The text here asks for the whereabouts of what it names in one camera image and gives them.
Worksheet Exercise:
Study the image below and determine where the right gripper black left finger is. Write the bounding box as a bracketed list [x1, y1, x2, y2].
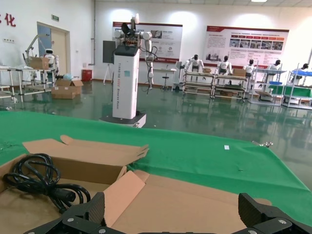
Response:
[24, 192, 108, 234]

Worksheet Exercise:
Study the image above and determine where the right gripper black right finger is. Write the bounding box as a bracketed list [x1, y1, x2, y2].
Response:
[238, 193, 312, 234]

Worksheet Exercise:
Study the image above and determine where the black power cable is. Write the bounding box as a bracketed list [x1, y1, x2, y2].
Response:
[2, 153, 92, 215]

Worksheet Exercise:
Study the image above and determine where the brown cardboard box oval hole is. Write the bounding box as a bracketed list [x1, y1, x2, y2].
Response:
[0, 135, 150, 229]

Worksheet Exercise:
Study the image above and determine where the brown cardboard box round hole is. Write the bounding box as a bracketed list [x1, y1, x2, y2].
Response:
[103, 170, 273, 234]

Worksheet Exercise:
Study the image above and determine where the cardboard box with open flaps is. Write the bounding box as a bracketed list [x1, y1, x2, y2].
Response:
[28, 57, 50, 70]

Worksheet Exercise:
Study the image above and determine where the metal cloth clip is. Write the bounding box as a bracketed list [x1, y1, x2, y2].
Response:
[252, 140, 274, 148]

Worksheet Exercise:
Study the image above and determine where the green table cloth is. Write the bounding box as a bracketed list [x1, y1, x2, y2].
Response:
[0, 111, 312, 227]

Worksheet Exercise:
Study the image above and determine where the workbench with green cloth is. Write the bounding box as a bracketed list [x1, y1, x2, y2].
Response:
[281, 47, 312, 110]

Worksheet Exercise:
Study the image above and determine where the workbench with blue trays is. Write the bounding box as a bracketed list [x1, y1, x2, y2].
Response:
[248, 60, 288, 106]

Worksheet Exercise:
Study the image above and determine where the white column base robot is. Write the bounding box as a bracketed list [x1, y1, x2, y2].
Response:
[99, 13, 155, 129]

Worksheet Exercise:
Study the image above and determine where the red bin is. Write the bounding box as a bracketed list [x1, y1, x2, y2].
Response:
[81, 69, 93, 82]

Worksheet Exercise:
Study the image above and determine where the white humanoid robot black head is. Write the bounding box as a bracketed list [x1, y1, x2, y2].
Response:
[292, 63, 310, 85]
[184, 54, 205, 82]
[243, 59, 256, 79]
[217, 56, 234, 76]
[268, 59, 283, 72]

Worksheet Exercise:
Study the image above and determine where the white pipe rack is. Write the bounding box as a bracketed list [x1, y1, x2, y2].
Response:
[0, 34, 60, 103]

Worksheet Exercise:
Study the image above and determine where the small white table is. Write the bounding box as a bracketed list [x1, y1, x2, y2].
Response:
[153, 68, 177, 86]

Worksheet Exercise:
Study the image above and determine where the dark monitor on stand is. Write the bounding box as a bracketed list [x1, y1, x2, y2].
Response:
[102, 40, 117, 85]

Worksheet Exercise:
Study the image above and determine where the beige door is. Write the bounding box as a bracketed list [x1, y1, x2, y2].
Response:
[36, 21, 72, 82]

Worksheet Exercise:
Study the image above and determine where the white frame workbench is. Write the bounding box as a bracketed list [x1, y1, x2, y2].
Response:
[182, 71, 215, 95]
[212, 73, 247, 100]

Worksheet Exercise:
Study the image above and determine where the wide wall poster red header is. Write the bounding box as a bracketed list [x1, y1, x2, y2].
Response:
[206, 25, 290, 71]

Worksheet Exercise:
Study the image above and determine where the grey wall pipe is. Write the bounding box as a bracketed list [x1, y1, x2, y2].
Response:
[88, 0, 97, 66]

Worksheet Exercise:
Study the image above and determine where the white wall poster red header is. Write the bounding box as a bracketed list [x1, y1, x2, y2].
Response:
[112, 21, 183, 64]

